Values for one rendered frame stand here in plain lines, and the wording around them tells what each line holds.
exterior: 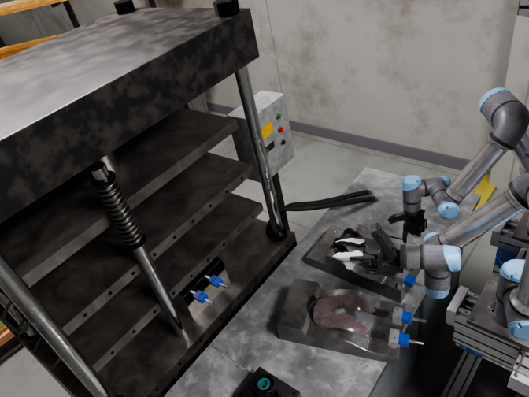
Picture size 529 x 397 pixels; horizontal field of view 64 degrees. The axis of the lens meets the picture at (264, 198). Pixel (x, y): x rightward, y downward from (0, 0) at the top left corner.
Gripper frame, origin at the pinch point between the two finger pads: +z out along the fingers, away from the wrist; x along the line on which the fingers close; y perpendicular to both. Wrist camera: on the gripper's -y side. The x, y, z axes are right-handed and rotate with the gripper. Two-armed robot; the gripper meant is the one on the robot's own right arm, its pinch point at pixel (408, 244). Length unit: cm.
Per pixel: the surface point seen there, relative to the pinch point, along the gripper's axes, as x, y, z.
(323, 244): -10.2, -40.9, 5.8
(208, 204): -51, -72, -35
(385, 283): -21.1, -2.0, 7.6
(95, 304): -113, -72, -28
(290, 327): -62, -25, 8
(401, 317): -33.8, 10.8, 11.1
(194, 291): -71, -74, 2
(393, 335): -42.9, 11.9, 12.2
